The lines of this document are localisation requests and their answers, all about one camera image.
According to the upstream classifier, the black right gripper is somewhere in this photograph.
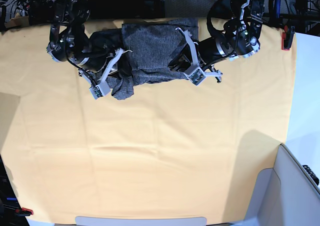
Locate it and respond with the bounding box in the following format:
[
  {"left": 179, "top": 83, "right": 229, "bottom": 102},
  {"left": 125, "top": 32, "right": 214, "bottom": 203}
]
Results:
[{"left": 77, "top": 48, "right": 132, "bottom": 83}]

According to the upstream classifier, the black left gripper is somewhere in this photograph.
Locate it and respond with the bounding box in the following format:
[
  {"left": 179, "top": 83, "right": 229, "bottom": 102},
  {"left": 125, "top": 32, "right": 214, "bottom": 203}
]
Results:
[{"left": 168, "top": 38, "right": 223, "bottom": 83}]

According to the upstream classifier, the grey long-sleeve T-shirt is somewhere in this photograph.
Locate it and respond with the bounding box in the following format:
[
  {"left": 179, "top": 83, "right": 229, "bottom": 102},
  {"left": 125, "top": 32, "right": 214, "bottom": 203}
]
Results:
[{"left": 88, "top": 17, "right": 201, "bottom": 101}]

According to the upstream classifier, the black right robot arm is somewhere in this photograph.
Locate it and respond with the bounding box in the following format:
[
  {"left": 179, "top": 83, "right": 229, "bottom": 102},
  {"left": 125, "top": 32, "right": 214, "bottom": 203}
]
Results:
[{"left": 46, "top": 0, "right": 124, "bottom": 86}]

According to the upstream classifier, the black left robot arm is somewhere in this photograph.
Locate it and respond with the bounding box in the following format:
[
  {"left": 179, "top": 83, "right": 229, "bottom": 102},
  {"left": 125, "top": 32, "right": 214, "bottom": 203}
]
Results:
[{"left": 168, "top": 0, "right": 265, "bottom": 86}]

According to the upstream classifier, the red clamp at table edge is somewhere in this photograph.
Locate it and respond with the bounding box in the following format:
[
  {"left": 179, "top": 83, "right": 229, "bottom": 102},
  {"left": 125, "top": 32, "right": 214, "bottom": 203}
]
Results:
[{"left": 281, "top": 26, "right": 296, "bottom": 51}]

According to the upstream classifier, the yellow table cloth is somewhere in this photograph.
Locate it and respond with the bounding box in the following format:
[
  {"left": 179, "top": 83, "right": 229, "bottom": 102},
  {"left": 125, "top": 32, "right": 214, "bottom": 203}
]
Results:
[{"left": 0, "top": 26, "right": 297, "bottom": 224}]

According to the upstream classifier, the red black clamp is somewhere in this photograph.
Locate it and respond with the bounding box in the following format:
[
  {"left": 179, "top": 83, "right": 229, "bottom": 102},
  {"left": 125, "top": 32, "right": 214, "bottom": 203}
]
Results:
[{"left": 14, "top": 208, "right": 34, "bottom": 217}]

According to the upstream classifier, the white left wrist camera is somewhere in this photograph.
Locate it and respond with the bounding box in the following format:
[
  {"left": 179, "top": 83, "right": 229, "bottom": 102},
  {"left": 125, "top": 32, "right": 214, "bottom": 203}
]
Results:
[{"left": 175, "top": 27, "right": 223, "bottom": 86}]

